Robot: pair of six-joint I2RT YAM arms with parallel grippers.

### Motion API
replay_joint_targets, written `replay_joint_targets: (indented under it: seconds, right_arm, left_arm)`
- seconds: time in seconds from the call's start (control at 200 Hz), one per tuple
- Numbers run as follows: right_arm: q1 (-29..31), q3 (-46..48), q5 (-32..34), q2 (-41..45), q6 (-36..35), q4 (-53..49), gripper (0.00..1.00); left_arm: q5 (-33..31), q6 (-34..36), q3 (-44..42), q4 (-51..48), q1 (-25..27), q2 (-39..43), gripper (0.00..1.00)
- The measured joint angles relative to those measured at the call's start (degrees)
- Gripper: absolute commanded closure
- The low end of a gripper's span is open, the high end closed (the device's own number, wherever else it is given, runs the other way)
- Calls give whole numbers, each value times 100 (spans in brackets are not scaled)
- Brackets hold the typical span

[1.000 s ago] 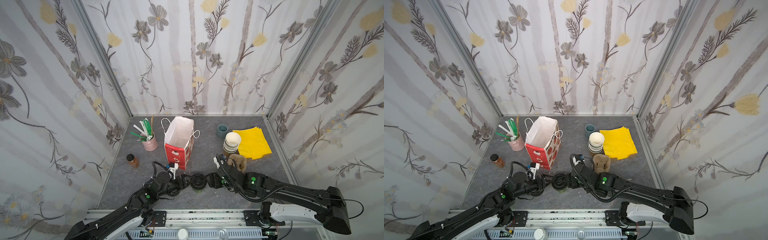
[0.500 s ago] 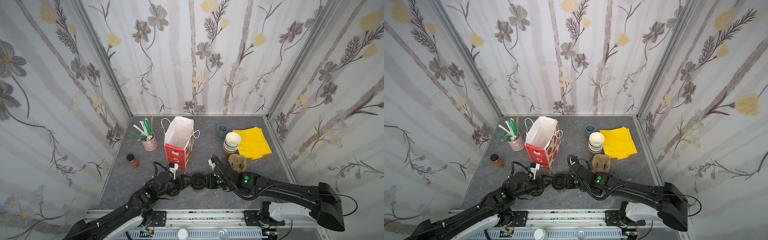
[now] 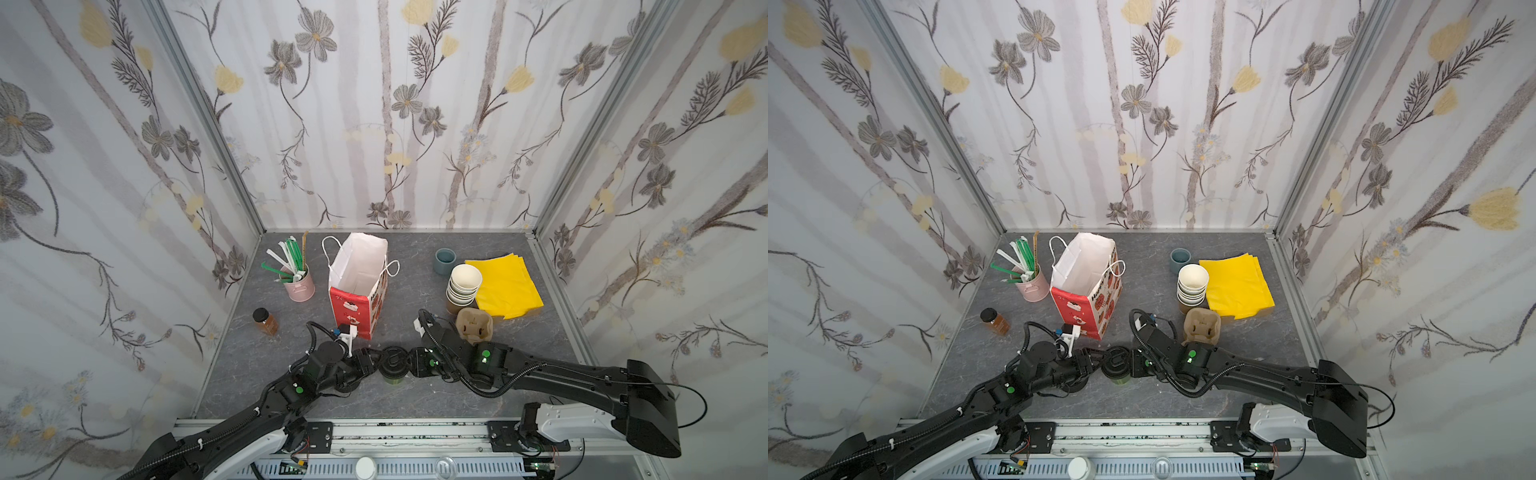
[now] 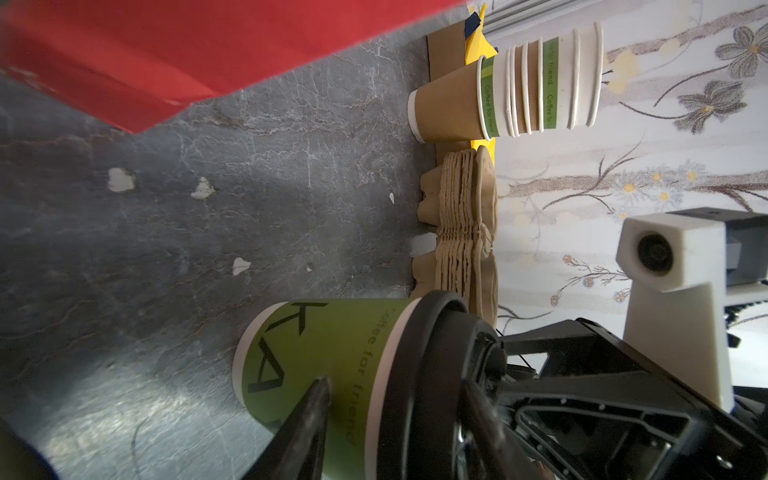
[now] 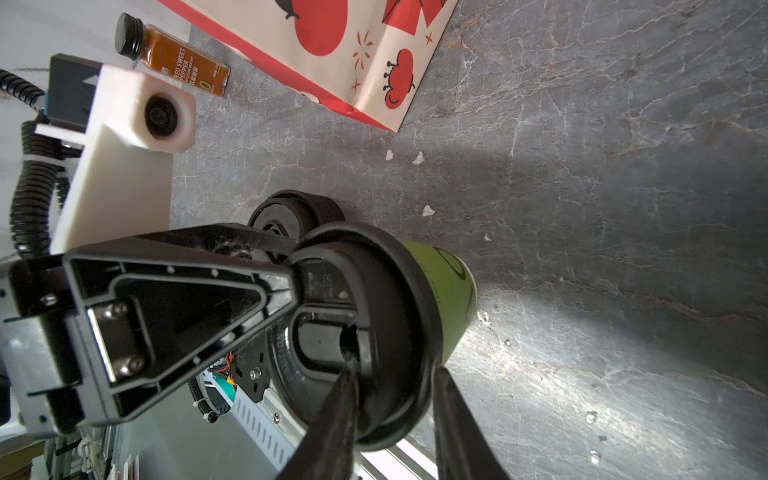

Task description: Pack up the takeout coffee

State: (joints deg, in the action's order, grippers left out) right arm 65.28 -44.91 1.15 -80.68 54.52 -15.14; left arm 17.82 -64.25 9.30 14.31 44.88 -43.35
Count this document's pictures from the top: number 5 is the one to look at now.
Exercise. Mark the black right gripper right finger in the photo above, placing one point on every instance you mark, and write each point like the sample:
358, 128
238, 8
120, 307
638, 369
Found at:
462, 451

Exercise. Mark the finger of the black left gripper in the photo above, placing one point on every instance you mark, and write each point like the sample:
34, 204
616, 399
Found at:
152, 314
215, 237

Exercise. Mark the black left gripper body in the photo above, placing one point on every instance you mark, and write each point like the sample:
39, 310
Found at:
37, 355

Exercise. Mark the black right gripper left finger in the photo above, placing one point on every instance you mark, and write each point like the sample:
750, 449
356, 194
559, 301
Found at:
327, 449

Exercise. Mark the black cup lid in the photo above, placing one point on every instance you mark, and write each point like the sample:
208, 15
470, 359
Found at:
365, 306

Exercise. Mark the brown syrup bottle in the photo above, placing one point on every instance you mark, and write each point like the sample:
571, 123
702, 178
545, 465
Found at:
167, 55

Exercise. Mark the stack of black cup lids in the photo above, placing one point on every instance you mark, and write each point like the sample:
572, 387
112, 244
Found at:
292, 213

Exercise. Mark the red white paper bag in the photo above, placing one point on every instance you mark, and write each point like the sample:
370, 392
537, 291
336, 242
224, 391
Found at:
363, 59

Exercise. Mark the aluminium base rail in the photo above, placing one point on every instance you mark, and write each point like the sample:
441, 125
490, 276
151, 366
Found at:
277, 435

